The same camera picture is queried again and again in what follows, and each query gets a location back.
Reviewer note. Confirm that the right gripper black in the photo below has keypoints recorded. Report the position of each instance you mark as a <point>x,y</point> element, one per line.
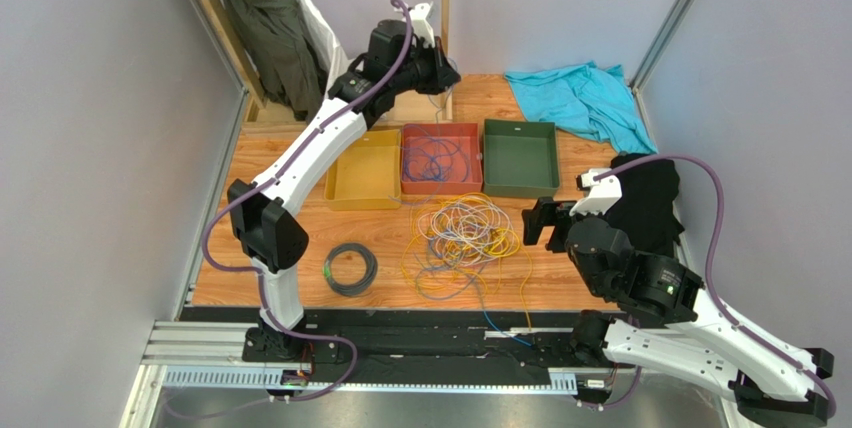
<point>555,222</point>

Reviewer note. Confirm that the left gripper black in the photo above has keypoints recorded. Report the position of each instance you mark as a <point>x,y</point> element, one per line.
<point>442,73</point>

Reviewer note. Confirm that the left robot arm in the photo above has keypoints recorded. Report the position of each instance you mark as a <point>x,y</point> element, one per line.
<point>400,58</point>

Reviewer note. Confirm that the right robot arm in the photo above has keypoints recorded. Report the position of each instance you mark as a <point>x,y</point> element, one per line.
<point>676,326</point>

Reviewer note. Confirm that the green plastic bin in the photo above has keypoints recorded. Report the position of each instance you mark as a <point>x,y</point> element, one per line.
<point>520,159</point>

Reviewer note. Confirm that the red plastic bin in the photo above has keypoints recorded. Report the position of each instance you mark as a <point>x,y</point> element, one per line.
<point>441,159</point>

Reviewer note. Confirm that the black cloth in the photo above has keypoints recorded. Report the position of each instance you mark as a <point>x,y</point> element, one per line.
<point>645,211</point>

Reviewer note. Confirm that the white cloth hanging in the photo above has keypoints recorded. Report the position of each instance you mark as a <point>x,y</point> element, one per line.
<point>332,57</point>

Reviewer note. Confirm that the cyan cloth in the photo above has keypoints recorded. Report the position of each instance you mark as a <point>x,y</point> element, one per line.
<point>585,100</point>

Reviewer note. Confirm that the yellow plastic bin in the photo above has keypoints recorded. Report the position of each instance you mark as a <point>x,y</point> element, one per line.
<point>367,175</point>

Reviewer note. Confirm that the olive green cloth hanging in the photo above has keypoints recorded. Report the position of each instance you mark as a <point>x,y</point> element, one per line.
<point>276,37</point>

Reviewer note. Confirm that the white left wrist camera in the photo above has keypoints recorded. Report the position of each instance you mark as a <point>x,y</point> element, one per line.
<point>420,15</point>

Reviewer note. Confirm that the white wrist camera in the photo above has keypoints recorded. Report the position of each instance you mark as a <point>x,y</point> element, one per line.
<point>602,191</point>
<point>420,15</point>

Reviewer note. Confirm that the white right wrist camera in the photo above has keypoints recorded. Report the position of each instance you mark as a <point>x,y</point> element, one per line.
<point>602,191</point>

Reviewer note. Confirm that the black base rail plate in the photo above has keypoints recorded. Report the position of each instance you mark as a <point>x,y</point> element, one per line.
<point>425,347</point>

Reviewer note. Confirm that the aluminium frame rail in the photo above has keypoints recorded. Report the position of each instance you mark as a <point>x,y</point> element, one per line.
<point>192,370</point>

